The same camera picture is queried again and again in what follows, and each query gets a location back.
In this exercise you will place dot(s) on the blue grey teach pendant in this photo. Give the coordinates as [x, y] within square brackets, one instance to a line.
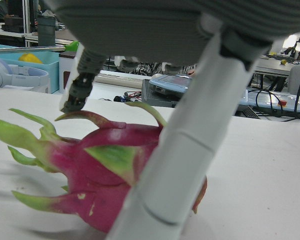
[168, 82]

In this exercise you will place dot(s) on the white lavender headphones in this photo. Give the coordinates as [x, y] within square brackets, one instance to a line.
[17, 75]

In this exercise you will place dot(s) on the bright green plastic object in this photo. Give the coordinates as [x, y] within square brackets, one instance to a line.
[73, 47]

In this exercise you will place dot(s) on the teal storage bin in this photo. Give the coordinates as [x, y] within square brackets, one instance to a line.
[52, 62]

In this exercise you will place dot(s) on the small yellow object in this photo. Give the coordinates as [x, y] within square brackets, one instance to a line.
[283, 62]

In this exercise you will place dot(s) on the yellow fruit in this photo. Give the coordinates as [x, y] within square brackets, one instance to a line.
[30, 58]

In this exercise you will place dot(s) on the dark green container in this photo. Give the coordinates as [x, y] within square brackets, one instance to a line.
[46, 31]

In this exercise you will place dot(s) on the teach pendant with red button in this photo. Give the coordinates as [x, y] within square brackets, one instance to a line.
[267, 100]

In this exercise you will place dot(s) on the grey desk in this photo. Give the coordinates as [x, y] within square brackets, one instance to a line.
[272, 66]

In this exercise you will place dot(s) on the pink dragon fruit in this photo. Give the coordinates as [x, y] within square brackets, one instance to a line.
[90, 180]

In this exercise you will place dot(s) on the grey metal box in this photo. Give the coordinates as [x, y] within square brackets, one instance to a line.
[152, 98]

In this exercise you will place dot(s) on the black equipment box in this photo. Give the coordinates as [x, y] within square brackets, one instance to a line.
[13, 25]

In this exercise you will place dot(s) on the white box with red label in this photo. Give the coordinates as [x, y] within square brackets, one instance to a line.
[65, 66]

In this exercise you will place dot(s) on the white grey left robot hand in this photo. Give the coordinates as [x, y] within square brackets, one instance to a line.
[165, 30]

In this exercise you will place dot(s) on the person in zebra pattern clothes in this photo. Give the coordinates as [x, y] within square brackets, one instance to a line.
[150, 68]

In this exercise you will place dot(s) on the metal rod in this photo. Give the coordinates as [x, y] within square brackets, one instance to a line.
[22, 49]

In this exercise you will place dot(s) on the metal frame post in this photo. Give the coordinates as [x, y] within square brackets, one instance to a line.
[27, 22]

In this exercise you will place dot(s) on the grey chair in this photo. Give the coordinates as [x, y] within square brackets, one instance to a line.
[298, 80]

